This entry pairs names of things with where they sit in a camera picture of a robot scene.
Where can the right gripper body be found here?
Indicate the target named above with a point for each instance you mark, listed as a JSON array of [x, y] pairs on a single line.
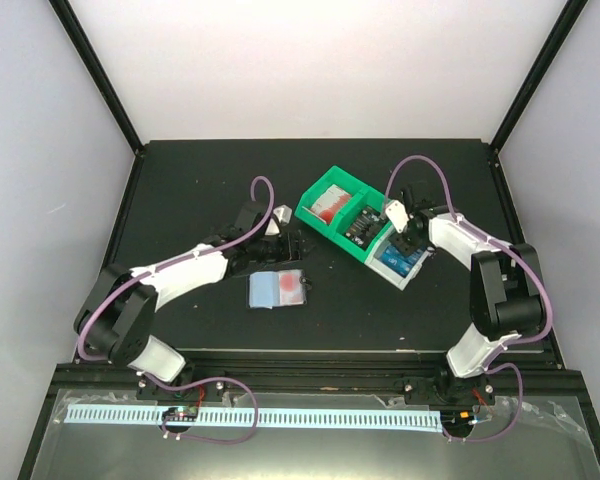
[[410, 245]]

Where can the green bin left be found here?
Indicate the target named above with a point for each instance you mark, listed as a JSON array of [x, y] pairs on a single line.
[[335, 175]]

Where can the right circuit board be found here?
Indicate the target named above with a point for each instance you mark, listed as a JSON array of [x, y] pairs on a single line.
[[465, 419]]

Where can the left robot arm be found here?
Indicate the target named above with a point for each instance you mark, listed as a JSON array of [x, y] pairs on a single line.
[[115, 322]]

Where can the black vip card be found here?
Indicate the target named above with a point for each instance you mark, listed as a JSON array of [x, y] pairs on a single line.
[[365, 227]]

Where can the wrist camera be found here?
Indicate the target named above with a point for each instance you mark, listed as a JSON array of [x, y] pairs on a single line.
[[280, 218], [397, 215]]

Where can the black aluminium frame rail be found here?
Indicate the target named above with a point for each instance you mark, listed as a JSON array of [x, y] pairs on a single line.
[[420, 379]]

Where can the white bin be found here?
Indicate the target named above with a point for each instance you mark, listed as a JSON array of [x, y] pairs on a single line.
[[373, 263]]

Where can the green bin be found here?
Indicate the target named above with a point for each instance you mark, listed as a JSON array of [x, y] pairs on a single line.
[[342, 220], [335, 175]]

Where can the left circuit board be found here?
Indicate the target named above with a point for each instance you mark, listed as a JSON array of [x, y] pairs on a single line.
[[180, 414]]

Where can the circuit board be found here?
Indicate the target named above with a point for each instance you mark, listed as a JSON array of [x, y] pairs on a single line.
[[180, 414], [465, 419]]

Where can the black leather card holder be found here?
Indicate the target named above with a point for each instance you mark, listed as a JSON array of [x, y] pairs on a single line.
[[262, 289]]

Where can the white slotted cable duct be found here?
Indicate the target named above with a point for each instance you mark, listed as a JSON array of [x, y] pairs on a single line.
[[281, 418]]

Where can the green bin middle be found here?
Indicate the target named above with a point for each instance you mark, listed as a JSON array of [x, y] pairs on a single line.
[[342, 220]]

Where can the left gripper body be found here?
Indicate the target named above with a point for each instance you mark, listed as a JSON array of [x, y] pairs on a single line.
[[277, 255]]

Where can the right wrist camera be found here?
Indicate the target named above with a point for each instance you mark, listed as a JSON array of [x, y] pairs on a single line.
[[397, 215]]

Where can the red white card stack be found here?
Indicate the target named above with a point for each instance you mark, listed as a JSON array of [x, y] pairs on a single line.
[[329, 203]]

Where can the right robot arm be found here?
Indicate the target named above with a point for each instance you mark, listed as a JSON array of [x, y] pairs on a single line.
[[505, 297]]

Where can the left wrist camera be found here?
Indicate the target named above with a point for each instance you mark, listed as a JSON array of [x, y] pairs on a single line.
[[280, 218]]

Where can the blue card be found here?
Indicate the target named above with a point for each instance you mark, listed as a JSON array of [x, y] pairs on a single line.
[[398, 262]]

